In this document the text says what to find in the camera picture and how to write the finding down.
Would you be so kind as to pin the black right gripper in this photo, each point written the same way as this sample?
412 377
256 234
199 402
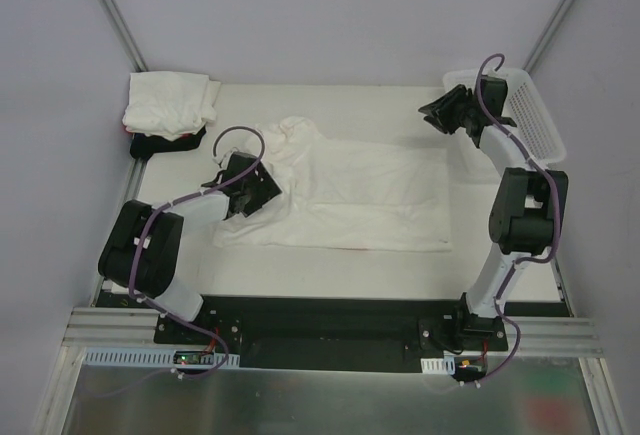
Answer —
448 110

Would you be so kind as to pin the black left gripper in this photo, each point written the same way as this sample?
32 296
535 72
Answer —
261 188

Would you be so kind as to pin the white t shirt red print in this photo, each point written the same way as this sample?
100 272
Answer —
345 194

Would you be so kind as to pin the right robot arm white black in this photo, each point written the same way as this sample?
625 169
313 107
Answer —
505 118

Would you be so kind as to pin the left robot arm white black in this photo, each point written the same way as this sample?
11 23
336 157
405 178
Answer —
143 247

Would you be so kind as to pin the white plastic basket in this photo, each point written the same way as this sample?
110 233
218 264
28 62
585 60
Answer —
536 128

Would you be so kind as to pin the folded black t shirt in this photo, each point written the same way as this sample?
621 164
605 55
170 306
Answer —
143 147

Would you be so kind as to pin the folded white t shirt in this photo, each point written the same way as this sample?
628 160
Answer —
170 104

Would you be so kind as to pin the aluminium frame post right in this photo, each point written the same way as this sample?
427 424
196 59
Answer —
547 36

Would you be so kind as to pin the aluminium frame post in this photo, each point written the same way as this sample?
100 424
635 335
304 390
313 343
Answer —
124 35
547 36

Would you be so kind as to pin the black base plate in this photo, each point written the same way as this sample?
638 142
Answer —
367 357

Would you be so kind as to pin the aluminium side rail right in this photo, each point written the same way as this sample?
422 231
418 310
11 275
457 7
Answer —
561 286

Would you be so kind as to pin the aluminium front rail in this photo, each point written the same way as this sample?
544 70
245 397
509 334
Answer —
528 336

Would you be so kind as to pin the white slotted cable duct left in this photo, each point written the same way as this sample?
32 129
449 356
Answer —
158 358

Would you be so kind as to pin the white slotted cable duct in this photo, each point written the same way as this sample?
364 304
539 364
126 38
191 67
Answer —
158 358
452 365

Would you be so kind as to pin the white slotted cable duct right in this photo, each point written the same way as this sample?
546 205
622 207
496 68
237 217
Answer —
452 365

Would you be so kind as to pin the aluminium frame post left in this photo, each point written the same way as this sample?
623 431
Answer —
124 35

